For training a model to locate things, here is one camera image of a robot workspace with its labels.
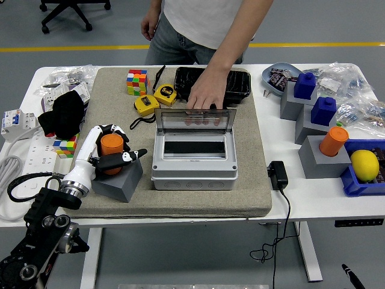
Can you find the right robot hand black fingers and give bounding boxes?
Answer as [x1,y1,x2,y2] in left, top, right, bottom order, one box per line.
[341,263,366,289]

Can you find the person's left hand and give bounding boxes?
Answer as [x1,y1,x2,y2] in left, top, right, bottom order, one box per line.
[185,66,229,126]

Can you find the person's right hand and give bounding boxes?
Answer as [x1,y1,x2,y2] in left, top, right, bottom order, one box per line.
[140,13,162,42]

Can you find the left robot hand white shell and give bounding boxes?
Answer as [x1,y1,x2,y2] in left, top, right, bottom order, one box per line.
[62,123,149,190]

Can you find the orange cylinder battery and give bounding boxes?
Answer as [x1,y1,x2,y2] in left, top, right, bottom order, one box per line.
[100,134,125,176]
[318,126,350,157]

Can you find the grey block with round hole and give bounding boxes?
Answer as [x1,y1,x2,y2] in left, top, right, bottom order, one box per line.
[90,158,144,203]

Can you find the grey box with clear lid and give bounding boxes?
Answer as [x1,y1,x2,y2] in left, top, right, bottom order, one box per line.
[150,108,239,191]

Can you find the colourful puzzle cube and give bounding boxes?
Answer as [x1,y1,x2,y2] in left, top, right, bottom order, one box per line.
[126,69,150,96]
[52,134,81,160]

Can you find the black plastic tray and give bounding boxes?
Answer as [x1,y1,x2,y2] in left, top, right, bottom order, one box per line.
[173,66,252,105]

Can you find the black cloth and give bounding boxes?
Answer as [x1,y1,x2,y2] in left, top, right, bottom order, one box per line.
[37,91,85,141]

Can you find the yellow tape measure printed label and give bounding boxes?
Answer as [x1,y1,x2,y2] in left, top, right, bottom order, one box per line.
[153,83,177,106]

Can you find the white power strip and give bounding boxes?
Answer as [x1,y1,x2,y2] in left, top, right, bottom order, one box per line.
[22,129,75,177]

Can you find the white table leg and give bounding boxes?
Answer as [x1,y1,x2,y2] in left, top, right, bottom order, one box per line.
[79,227,103,289]
[293,221,323,283]

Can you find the person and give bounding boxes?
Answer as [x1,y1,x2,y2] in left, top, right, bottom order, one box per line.
[145,0,274,66]

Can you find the black table control panel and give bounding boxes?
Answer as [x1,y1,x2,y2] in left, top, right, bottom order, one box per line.
[334,219,385,228]

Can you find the white socket plate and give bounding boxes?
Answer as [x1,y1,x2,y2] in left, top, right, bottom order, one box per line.
[67,81,91,105]
[42,90,61,107]

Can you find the dark wrapped candy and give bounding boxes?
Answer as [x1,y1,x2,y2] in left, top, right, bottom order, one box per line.
[272,67,297,81]
[268,72,287,90]

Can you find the white circuit breaker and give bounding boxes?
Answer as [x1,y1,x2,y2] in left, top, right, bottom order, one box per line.
[1,108,40,143]

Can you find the clear bag of small parts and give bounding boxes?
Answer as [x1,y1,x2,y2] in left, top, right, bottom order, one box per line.
[49,64,99,91]
[335,99,385,138]
[33,79,72,97]
[305,62,340,78]

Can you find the blue-grey dish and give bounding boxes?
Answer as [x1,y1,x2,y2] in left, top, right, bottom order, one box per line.
[261,62,303,97]

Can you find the black office chair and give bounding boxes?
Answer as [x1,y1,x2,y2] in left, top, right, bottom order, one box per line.
[39,0,111,34]

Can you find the grey block holder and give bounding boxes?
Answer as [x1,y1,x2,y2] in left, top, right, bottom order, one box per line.
[294,104,337,145]
[298,134,353,179]
[280,80,318,121]

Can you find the blue plastic bin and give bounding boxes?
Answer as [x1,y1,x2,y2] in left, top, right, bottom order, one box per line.
[340,138,385,197]

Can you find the blue bottle-shaped block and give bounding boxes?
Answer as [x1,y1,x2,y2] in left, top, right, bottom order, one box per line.
[293,71,317,100]
[310,96,337,126]

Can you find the grey-brown mat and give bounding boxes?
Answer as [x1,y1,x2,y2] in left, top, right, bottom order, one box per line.
[61,66,273,220]

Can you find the black power adapter plug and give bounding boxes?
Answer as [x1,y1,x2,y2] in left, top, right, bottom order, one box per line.
[267,160,289,191]

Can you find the dark cylindrical parts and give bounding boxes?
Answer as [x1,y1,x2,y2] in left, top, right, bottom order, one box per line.
[371,146,385,184]

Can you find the yellow lemon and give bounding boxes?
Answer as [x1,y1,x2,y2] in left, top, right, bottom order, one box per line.
[350,149,380,182]

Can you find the clear bag of white parts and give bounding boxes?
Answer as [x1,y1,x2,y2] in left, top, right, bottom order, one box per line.
[315,75,343,98]

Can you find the clear bag of blue parts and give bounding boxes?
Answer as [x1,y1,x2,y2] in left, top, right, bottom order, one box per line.
[338,64,377,99]

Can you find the yellow tape measure black strap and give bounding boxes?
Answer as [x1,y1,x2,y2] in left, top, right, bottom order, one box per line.
[129,94,161,131]

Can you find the black adapter cord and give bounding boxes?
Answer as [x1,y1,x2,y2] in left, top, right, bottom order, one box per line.
[250,186,292,289]

